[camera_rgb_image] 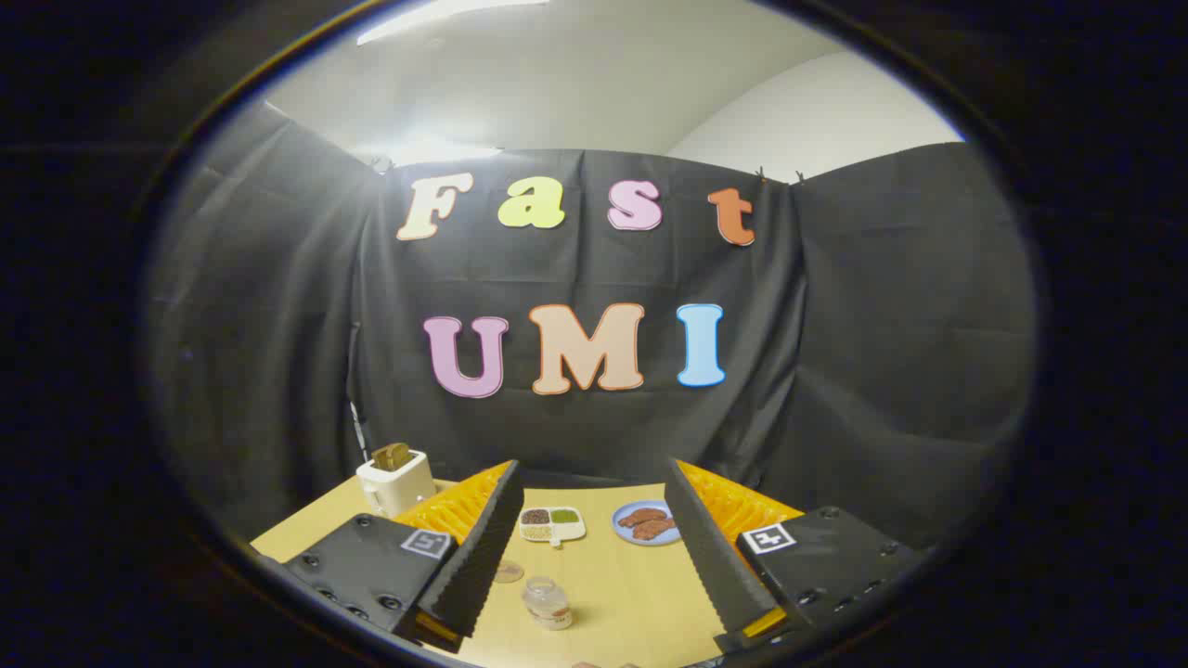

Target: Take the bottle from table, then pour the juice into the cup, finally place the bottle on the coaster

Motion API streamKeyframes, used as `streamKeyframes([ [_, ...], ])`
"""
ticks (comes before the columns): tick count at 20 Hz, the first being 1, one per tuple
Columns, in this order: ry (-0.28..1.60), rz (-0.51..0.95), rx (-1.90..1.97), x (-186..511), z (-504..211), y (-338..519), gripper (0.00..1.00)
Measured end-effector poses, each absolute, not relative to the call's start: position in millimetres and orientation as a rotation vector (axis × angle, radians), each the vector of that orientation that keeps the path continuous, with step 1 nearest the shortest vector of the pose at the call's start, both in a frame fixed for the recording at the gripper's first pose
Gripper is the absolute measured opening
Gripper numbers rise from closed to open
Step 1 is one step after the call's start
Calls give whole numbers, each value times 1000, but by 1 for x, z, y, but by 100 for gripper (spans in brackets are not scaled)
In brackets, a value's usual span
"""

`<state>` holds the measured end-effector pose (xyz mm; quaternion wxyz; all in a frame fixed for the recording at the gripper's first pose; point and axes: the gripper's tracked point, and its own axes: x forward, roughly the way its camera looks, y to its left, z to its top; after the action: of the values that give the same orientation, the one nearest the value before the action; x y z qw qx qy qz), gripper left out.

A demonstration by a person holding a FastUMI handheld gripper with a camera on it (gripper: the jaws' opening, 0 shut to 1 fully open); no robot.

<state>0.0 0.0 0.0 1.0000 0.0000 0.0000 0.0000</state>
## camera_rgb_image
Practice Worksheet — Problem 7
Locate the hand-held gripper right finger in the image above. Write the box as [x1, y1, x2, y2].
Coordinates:
[663, 457, 931, 654]

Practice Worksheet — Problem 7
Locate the blue plate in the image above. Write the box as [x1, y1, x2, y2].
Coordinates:
[612, 500, 684, 547]

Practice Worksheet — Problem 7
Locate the white toaster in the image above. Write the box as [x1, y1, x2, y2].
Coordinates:
[356, 449, 437, 519]

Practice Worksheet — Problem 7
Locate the wooden table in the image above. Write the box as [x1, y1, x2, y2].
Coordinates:
[251, 477, 808, 668]

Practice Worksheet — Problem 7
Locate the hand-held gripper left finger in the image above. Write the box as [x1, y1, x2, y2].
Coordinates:
[281, 459, 526, 652]

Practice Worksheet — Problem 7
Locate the black backdrop cloth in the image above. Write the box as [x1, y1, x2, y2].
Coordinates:
[148, 102, 1037, 558]

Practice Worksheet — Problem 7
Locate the white divided dish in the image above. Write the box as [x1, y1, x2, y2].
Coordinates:
[518, 506, 588, 547]

